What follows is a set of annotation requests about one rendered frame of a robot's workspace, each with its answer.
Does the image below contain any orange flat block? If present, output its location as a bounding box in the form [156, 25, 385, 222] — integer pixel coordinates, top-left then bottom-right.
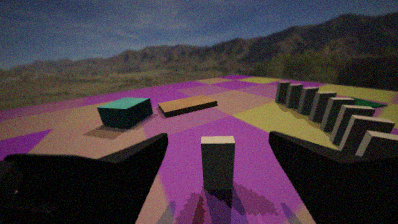
[158, 95, 217, 117]

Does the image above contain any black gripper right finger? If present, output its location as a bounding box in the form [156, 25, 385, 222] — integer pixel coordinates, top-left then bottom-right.
[268, 131, 398, 224]

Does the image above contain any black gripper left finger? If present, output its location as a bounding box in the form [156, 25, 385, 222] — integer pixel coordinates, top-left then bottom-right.
[3, 133, 168, 224]

